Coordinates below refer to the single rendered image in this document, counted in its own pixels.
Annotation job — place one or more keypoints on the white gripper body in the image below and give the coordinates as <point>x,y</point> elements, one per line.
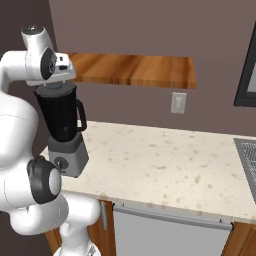
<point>50,77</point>

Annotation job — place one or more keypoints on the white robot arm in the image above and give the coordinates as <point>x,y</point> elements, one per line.
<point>16,133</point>

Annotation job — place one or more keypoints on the grey blender with black jug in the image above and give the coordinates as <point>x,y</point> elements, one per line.
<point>61,113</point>

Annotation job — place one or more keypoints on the wooden cupboard door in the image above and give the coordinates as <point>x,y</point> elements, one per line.
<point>100,238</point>
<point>241,240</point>

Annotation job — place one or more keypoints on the black framed window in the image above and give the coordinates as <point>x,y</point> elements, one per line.
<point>248,76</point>

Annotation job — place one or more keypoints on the grey dishwasher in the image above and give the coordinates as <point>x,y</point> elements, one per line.
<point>166,238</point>

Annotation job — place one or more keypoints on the wooden wall shelf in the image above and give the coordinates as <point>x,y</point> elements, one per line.
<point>140,70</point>

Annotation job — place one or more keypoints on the white wall socket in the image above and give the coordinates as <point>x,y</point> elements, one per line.
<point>178,102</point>

